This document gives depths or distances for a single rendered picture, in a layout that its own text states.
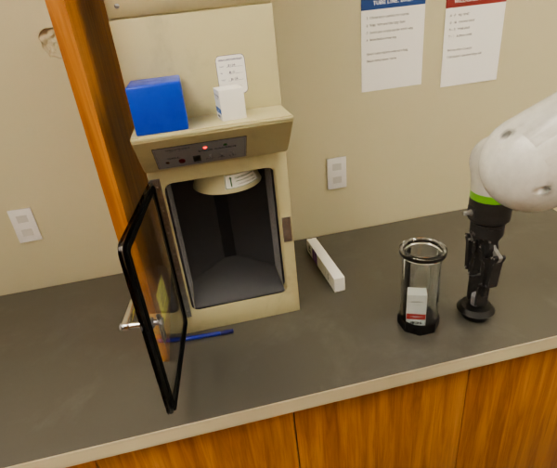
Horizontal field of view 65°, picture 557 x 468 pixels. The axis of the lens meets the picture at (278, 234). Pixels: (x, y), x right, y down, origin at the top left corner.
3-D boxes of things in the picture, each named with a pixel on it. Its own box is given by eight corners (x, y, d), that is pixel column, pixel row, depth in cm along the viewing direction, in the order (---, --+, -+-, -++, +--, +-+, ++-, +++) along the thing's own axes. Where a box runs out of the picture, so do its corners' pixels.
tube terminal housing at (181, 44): (184, 284, 141) (121, 19, 105) (281, 265, 146) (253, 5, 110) (185, 333, 119) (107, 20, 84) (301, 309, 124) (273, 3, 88)
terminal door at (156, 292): (187, 322, 116) (152, 180, 97) (172, 418, 89) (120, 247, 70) (184, 322, 116) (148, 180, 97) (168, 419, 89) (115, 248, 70)
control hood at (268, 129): (144, 170, 98) (133, 125, 93) (286, 148, 102) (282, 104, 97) (140, 188, 88) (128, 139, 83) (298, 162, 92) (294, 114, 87)
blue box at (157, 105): (140, 124, 92) (129, 80, 88) (187, 118, 94) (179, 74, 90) (136, 136, 84) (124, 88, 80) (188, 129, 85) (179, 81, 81)
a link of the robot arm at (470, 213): (526, 200, 96) (501, 185, 104) (476, 208, 95) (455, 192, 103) (522, 225, 99) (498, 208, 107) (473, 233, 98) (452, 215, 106)
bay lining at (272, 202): (189, 263, 138) (165, 154, 121) (270, 248, 141) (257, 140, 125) (192, 309, 116) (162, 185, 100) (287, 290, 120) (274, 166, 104)
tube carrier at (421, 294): (389, 311, 118) (392, 241, 108) (427, 303, 119) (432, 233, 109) (408, 337, 108) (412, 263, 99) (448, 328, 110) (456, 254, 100)
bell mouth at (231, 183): (191, 175, 120) (187, 156, 117) (255, 165, 122) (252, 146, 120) (194, 200, 104) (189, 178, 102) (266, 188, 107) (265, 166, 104)
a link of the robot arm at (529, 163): (624, 171, 44) (550, 77, 47) (504, 235, 51) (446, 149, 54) (623, 173, 58) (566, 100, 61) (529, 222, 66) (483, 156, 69)
